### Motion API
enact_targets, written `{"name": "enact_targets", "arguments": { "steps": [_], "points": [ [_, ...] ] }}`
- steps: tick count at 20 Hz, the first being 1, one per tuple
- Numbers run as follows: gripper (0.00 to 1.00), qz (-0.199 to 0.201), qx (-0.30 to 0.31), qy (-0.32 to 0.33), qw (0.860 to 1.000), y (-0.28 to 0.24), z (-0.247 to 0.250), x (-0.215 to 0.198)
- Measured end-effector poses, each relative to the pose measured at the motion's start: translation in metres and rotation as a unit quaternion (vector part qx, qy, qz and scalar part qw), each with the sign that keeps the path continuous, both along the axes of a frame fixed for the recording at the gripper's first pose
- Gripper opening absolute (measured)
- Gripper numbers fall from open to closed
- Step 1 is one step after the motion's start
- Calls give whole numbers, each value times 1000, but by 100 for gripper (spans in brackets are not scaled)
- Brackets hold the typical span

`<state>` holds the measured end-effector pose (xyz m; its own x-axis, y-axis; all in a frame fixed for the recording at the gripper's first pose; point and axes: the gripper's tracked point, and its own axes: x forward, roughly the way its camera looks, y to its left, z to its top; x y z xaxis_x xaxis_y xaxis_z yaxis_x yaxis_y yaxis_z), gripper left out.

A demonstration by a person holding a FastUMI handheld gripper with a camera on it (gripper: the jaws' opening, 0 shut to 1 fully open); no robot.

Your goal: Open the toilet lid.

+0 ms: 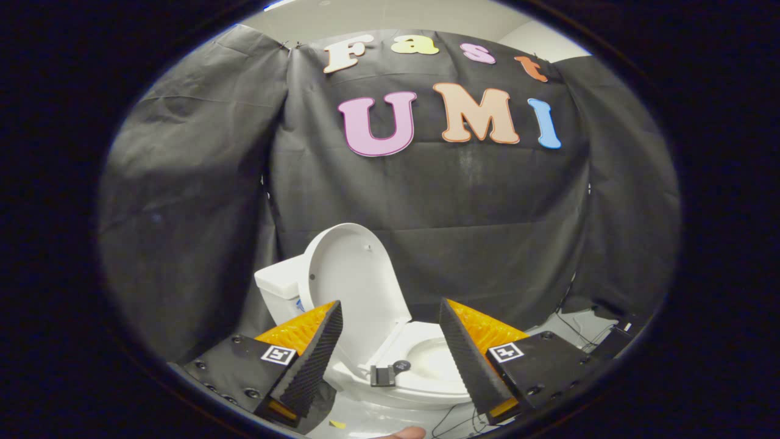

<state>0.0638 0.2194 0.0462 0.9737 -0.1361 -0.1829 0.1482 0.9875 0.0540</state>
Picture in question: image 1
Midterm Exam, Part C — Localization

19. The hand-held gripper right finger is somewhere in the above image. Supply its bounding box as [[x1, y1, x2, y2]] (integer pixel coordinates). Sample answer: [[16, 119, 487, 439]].
[[438, 298, 601, 426]]

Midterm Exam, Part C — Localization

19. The white toilet seat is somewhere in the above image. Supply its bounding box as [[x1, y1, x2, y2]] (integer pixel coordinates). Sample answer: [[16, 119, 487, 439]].
[[366, 321, 473, 394]]

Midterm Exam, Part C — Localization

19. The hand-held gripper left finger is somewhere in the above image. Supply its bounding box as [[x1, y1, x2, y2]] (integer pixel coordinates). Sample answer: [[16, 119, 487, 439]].
[[182, 300, 344, 429]]

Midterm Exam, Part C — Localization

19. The white toilet with tank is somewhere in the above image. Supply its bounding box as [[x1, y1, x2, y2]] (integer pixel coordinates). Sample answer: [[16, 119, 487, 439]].
[[254, 255, 475, 410]]

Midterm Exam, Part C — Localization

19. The black backdrop cloth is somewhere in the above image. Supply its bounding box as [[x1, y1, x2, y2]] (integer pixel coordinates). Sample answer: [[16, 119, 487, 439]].
[[97, 24, 682, 366]]

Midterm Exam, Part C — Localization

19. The white toilet lid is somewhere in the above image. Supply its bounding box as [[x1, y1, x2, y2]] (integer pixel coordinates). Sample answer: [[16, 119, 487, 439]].
[[302, 223, 413, 366]]

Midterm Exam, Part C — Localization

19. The tangle of black cables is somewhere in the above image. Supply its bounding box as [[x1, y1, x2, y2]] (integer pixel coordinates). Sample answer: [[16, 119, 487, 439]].
[[431, 308, 616, 438]]

